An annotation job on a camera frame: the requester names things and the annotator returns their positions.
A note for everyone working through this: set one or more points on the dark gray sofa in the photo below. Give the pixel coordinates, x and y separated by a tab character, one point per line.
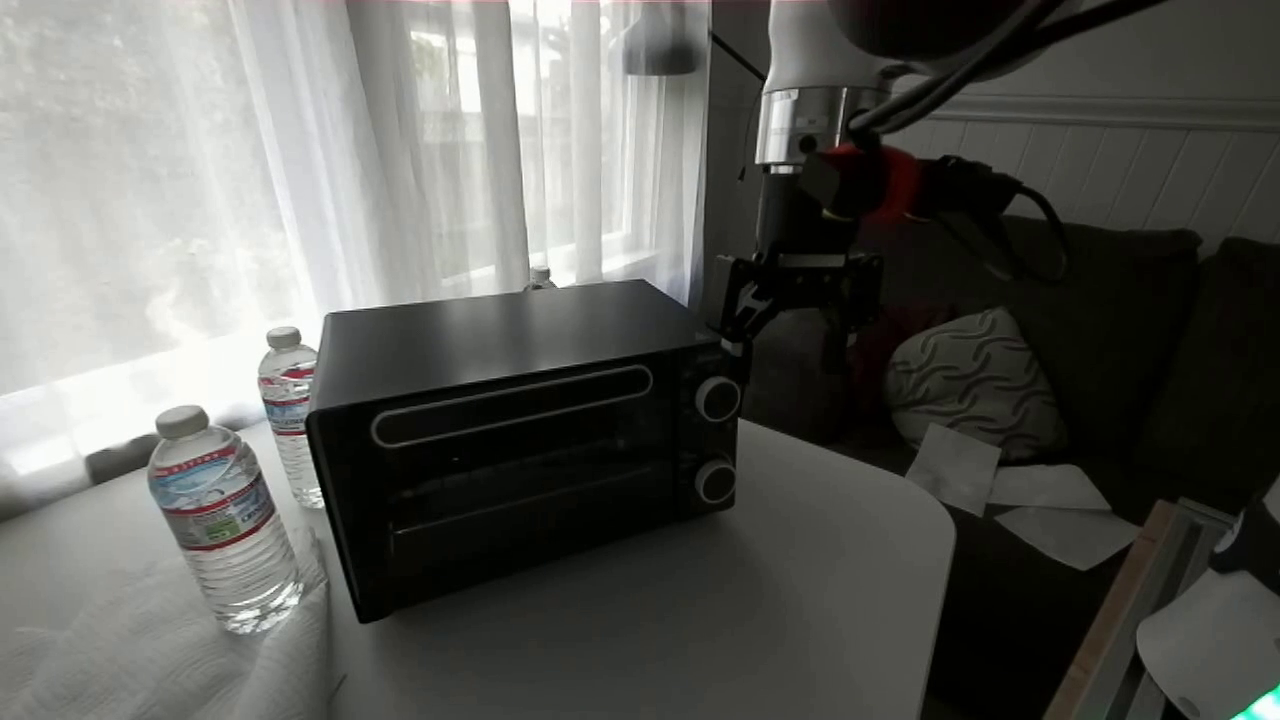
1132	346

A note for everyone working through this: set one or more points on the white round shade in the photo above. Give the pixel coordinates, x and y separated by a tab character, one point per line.
1212	642

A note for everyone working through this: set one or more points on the red wrist camera mount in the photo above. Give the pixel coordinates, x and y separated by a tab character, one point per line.
898	182

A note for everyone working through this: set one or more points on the silver-ringed oven knob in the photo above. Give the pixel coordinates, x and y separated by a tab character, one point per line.
719	396
713	481

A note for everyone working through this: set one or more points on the dark lamp shade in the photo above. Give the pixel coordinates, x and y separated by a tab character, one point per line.
662	44

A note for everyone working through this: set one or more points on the large clear water bottle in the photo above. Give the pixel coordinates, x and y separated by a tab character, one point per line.
225	533

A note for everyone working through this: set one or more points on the white wrinkled cloth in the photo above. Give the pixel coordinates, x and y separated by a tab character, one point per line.
81	602

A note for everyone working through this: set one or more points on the clear water bottle red label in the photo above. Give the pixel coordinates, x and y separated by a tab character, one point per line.
291	401

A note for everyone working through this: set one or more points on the small gray block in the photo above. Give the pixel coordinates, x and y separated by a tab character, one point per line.
121	459

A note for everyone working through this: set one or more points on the wooden picture frame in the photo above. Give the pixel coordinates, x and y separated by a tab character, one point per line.
1113	625

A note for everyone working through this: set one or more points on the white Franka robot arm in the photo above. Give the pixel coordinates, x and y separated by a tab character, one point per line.
827	52

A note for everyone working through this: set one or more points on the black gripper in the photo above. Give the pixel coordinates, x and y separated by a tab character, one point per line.
807	273

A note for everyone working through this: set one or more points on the black toaster oven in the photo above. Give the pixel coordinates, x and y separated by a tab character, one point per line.
504	455

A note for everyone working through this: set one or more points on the white paper sheet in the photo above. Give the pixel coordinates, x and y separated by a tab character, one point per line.
1065	538
1062	485
952	465

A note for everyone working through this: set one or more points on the wavy patterned pillow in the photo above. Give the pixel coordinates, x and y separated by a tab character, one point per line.
973	382

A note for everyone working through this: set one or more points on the white sheer curtain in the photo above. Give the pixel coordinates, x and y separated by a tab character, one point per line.
400	163

